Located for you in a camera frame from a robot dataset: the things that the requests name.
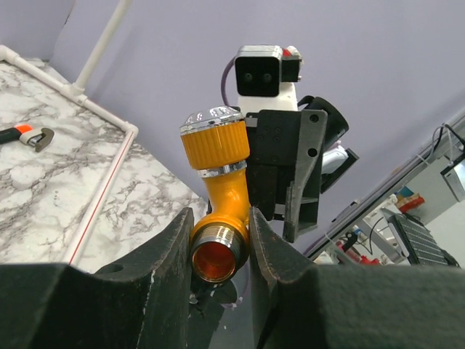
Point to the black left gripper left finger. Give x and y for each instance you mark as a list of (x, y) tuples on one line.
[(137, 301)]

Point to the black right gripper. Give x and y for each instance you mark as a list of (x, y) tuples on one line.
[(285, 174)]

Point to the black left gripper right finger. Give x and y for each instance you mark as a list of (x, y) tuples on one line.
[(299, 304)]

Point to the orange water faucet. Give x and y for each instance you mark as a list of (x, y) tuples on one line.
[(216, 145)]

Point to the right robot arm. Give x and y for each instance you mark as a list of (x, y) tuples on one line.
[(338, 156)]

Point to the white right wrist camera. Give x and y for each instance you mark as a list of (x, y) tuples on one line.
[(265, 77)]

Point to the white pipe frame with tees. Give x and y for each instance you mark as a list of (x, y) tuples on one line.
[(75, 93)]

